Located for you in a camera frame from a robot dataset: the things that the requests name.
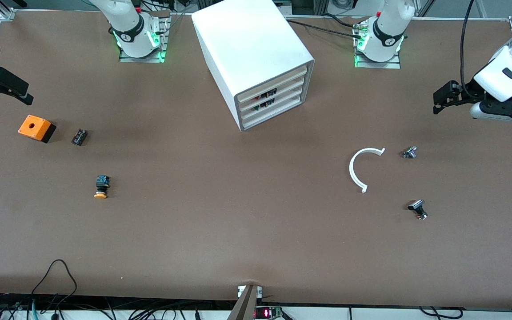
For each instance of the green pushbutton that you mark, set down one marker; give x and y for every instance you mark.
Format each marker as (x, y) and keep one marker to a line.
(266, 104)

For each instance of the small silver metal switch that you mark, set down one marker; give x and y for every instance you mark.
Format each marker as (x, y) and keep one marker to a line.
(409, 153)

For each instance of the white post bracket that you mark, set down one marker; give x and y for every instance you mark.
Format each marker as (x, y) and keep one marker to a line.
(239, 291)

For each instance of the white curved plastic arc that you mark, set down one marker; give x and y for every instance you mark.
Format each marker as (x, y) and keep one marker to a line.
(351, 169)

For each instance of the device with red display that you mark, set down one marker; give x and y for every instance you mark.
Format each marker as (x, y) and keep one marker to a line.
(266, 313)

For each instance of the small black contact block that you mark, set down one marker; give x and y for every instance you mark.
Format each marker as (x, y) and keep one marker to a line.
(79, 137)

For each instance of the white drawer holding red button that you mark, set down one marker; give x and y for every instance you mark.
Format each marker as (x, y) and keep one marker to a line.
(291, 87)

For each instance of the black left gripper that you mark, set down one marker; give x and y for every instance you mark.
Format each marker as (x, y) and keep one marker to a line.
(466, 91)

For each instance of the white drawer cabinet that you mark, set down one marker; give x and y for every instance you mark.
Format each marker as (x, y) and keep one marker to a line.
(247, 40)

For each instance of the orange button enclosure box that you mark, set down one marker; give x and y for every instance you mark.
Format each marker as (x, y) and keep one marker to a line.
(34, 126)

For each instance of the grey camera post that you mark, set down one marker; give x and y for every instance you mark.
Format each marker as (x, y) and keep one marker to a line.
(243, 306)

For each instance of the yellow mushroom pushbutton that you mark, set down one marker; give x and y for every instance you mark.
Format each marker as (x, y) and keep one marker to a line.
(101, 184)

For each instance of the white drawer holding green button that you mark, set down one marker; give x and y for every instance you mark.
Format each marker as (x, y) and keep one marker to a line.
(291, 98)

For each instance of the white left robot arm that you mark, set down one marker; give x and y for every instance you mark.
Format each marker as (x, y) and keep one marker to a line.
(389, 26)

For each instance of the black selector switch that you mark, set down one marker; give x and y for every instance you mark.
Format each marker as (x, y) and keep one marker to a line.
(417, 206)

